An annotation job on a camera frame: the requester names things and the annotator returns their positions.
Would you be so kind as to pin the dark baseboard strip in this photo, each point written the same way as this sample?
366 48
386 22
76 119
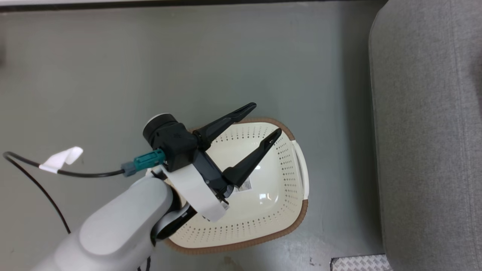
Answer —
188 4

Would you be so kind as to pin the grey patterned floor tape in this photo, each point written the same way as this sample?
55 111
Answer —
361 263

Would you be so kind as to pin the cream laundry basket brown rim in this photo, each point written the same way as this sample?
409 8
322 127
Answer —
271 203

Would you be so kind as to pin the barcode sticker inside basket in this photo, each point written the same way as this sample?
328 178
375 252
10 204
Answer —
244 185

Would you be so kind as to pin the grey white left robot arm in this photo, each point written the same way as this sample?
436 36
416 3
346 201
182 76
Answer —
120 226

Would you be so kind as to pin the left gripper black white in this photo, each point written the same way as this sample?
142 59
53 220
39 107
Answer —
177 146

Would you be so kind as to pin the grey fabric sofa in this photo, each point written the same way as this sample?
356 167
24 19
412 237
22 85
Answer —
429 131

